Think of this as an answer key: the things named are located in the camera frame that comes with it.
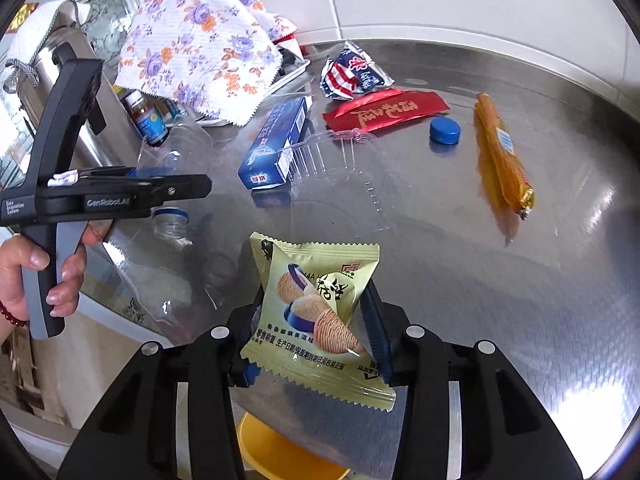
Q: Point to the person's left forearm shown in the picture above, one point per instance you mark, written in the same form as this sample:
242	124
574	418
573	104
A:
4	332

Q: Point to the floral white cloth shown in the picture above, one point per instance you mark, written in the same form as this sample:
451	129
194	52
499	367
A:
200	35

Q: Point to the striped red blue wrapper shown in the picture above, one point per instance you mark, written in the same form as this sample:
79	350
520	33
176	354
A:
350	72

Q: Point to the yellow plastic bin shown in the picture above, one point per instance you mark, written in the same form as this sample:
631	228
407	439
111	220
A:
260	450

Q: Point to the blue bottle cap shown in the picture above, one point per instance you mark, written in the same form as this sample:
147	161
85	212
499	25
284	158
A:
445	130

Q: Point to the crushed clear plastic bottle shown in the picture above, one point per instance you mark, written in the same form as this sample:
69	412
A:
175	152

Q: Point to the clear plastic tray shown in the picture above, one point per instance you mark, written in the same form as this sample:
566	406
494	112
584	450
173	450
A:
325	160

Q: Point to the orange wrapped sausage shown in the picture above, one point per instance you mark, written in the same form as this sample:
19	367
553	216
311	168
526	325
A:
500	150

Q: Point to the small teal container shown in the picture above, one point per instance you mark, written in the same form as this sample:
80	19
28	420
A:
171	111

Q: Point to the brown bottle with blue label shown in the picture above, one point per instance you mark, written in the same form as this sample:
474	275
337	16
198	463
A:
150	122

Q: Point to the red foil wrapper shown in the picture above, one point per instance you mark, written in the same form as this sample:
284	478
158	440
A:
385	110

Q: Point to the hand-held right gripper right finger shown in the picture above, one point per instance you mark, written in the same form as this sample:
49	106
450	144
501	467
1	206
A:
372	330

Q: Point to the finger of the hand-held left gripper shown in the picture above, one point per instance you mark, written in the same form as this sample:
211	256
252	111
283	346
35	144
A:
137	174
190	187

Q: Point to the pale green snack packet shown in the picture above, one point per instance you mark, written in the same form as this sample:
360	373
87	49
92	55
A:
320	310

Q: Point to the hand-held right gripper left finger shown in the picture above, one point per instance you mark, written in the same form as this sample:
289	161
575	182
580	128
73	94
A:
220	355

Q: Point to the person's left hand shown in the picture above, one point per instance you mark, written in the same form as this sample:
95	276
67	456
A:
30	260

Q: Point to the blue cardboard box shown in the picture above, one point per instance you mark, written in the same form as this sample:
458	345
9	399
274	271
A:
272	145

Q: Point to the white cloth with checked trim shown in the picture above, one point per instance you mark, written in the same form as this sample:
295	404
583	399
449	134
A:
35	25

